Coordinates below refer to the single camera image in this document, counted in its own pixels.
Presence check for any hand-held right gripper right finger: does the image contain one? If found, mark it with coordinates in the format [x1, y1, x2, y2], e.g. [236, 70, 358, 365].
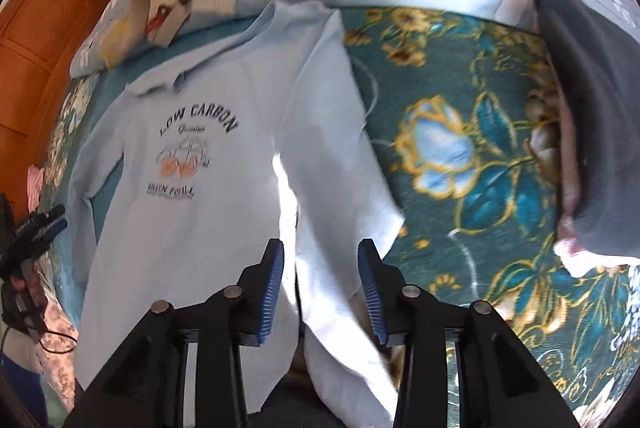
[357, 239, 576, 428]

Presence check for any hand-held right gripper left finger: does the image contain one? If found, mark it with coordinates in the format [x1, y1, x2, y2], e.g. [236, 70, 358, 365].
[62, 239, 285, 428]

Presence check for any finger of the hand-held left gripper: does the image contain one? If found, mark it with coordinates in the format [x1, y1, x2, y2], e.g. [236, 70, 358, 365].
[16, 205, 69, 253]

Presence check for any light blue printed sweatshirt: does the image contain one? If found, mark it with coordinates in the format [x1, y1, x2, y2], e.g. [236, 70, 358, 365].
[67, 0, 406, 428]

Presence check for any person's left hand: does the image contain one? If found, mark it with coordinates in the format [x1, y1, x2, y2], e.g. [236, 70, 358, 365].
[10, 265, 48, 309]

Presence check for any pink cloth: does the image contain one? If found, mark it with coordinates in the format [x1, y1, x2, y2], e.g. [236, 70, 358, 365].
[26, 165, 47, 215]

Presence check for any pale floral sheet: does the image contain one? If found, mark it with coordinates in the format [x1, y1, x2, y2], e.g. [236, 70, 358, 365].
[27, 293, 85, 415]

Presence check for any orange wooden headboard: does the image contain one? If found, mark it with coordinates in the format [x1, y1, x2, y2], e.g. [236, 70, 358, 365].
[0, 0, 146, 219]

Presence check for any teal floral blanket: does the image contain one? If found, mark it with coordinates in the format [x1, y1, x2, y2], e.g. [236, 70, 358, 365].
[37, 5, 640, 428]

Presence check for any dark grey folded garment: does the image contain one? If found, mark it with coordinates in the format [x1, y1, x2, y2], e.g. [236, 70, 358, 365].
[532, 0, 640, 279]

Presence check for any black cable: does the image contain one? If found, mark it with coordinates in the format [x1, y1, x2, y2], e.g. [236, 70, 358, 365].
[0, 328, 78, 355]

